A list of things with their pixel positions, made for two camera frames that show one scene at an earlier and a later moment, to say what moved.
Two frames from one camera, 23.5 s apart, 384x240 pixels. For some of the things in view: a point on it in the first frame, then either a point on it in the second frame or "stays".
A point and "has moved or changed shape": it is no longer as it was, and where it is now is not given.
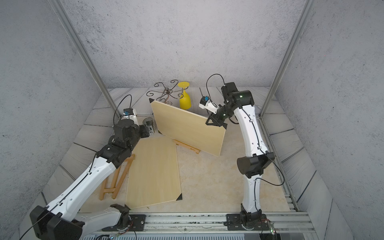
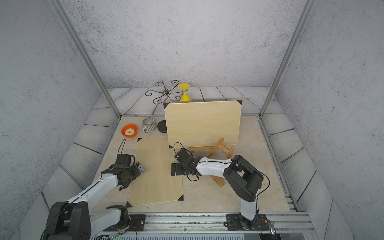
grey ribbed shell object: [149, 122] stays
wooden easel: [114, 188] has moved or changed shape
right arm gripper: [216, 122] to [177, 169]
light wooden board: [153, 176] stays
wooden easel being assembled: [188, 146] to [229, 150]
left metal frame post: [63, 15] stays
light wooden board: [188, 128] has moved or changed shape
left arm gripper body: [143, 132] to [132, 174]
